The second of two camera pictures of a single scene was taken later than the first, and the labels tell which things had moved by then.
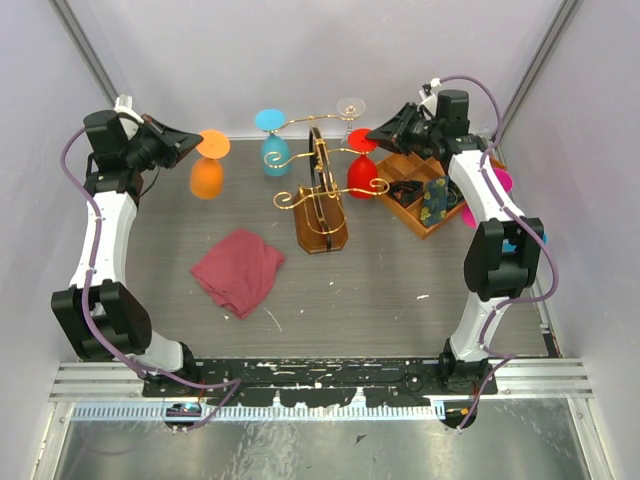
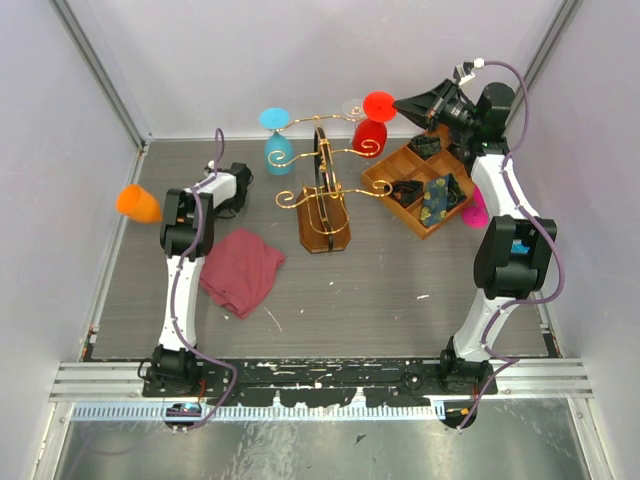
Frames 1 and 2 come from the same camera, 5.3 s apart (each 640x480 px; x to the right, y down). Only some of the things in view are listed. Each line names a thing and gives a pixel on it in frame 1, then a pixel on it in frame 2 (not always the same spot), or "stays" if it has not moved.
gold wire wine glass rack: [318, 213] stays
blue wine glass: [276, 158] stays
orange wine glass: [207, 175] to [139, 205]
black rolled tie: [406, 192] stays
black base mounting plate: [317, 381] stays
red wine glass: [362, 169] to [370, 134]
